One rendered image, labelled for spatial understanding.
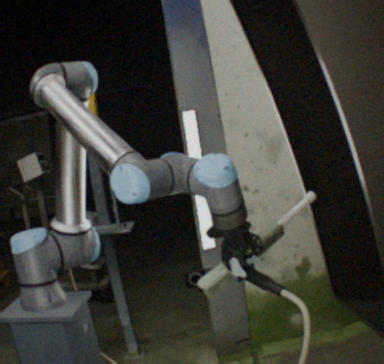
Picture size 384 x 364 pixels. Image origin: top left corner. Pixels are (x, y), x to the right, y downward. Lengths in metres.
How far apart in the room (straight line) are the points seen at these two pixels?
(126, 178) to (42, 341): 0.78
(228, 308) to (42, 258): 1.05
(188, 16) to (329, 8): 1.21
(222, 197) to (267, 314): 1.32
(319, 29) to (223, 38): 1.16
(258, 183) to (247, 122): 0.28
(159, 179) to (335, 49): 0.52
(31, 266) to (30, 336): 0.26
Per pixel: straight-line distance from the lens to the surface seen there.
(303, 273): 2.32
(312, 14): 1.14
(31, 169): 4.00
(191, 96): 2.20
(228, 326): 2.36
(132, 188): 1.07
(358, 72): 1.15
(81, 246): 1.70
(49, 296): 1.65
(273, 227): 1.41
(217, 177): 1.08
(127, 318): 2.60
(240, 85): 2.21
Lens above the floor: 1.12
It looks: 3 degrees down
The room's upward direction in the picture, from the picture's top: 9 degrees counter-clockwise
